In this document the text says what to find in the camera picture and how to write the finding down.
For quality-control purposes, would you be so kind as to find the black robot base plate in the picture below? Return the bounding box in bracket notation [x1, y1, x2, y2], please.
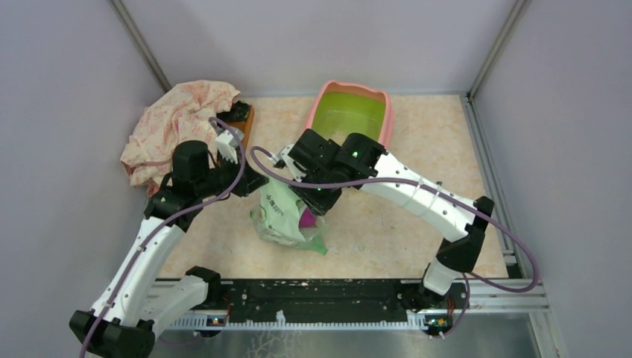
[194, 279, 466, 324]

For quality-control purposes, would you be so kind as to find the green cat litter bag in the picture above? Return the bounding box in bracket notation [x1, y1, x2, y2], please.
[250, 178, 328, 255]

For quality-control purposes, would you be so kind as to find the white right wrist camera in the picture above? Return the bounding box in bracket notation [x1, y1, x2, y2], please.
[274, 144, 306, 182]

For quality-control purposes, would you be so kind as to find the pink floral crumpled cloth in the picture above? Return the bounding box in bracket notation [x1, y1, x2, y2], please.
[120, 80, 240, 197]

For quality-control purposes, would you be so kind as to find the magenta plastic litter scoop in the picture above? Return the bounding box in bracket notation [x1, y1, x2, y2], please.
[298, 207, 318, 229]

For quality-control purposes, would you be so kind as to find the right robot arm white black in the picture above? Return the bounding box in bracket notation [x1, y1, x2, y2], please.
[279, 129, 494, 307]

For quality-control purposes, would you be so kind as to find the pink green litter box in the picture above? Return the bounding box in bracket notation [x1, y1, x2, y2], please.
[303, 80, 394, 148]

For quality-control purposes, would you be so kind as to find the brown wooden tray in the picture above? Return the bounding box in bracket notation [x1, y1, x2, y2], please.
[217, 101, 255, 148]

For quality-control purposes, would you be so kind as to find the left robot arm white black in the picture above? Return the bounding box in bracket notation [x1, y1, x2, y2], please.
[69, 139, 248, 357]

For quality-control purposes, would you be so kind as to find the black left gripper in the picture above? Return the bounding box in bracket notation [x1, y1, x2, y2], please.
[196, 149, 269, 198]

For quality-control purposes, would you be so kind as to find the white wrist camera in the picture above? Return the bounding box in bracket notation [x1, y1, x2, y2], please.
[214, 126, 244, 164]
[274, 144, 306, 182]

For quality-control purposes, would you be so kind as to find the aluminium frame rail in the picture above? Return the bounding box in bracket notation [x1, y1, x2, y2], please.
[140, 279, 549, 336]

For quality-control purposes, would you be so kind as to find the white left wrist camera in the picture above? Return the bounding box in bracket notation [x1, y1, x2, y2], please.
[214, 126, 244, 164]

